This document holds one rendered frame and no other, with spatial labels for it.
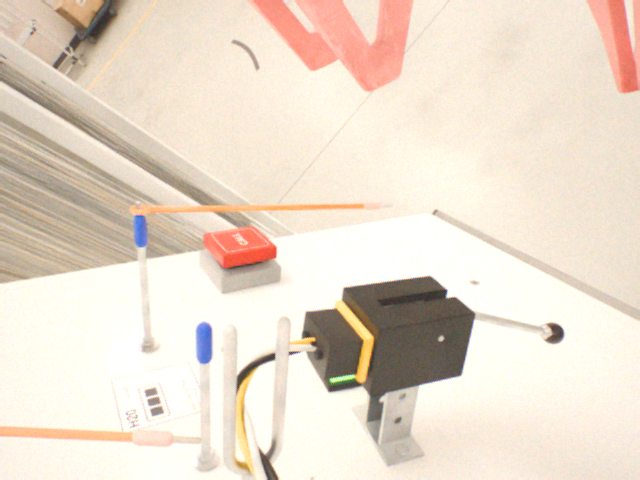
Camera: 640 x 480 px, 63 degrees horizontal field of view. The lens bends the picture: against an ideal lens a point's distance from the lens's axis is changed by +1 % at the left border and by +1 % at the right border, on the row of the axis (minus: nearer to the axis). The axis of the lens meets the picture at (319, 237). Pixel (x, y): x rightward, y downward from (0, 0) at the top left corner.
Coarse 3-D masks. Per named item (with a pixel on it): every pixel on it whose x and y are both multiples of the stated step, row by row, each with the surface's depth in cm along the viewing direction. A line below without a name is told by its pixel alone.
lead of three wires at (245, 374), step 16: (272, 352) 24; (240, 368) 23; (256, 368) 23; (240, 384) 21; (240, 400) 20; (240, 416) 19; (240, 432) 18; (240, 448) 17; (256, 448) 17; (256, 464) 16
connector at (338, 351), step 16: (304, 320) 27; (320, 320) 26; (336, 320) 26; (304, 336) 26; (320, 336) 25; (336, 336) 25; (352, 336) 25; (320, 352) 25; (336, 352) 24; (352, 352) 25; (320, 368) 25; (336, 368) 25; (352, 368) 25
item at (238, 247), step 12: (240, 228) 48; (252, 228) 48; (204, 240) 46; (216, 240) 45; (228, 240) 45; (240, 240) 45; (252, 240) 45; (264, 240) 46; (216, 252) 44; (228, 252) 43; (240, 252) 43; (252, 252) 44; (264, 252) 44; (276, 252) 45; (228, 264) 43; (240, 264) 44
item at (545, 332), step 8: (392, 304) 27; (400, 304) 27; (480, 312) 30; (480, 320) 30; (488, 320) 30; (496, 320) 30; (504, 320) 30; (512, 320) 31; (512, 328) 31; (520, 328) 31; (528, 328) 31; (536, 328) 32; (544, 328) 32; (440, 336) 26; (544, 336) 32
